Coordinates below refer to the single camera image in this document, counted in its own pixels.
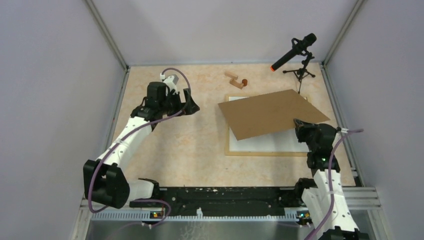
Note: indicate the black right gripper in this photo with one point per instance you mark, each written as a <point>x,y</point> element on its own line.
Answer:
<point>304,126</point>

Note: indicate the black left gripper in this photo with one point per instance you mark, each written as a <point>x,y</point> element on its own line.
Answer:
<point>171,93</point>

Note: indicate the brown cardboard backing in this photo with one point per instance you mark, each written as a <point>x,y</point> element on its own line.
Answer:
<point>268,113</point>

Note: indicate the light wooden picture frame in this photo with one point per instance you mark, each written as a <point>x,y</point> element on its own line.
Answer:
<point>272,154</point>

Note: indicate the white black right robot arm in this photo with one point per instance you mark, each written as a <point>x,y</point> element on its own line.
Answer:
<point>323,193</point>

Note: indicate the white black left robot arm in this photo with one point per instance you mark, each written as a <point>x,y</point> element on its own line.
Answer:
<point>104,179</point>

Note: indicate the upright wooden block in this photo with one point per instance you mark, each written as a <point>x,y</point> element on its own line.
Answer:
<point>237,84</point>

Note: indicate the black microphone tripod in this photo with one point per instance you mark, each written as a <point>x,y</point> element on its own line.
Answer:
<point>302,72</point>

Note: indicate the flat wooden block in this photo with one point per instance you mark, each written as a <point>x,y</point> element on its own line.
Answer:
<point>231,75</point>

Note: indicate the black microphone orange tip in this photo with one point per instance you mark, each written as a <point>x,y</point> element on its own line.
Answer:
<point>299,48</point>

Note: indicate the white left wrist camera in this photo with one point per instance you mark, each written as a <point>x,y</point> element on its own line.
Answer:
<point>169,81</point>

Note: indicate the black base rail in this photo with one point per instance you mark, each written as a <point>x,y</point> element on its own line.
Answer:
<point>225,201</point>

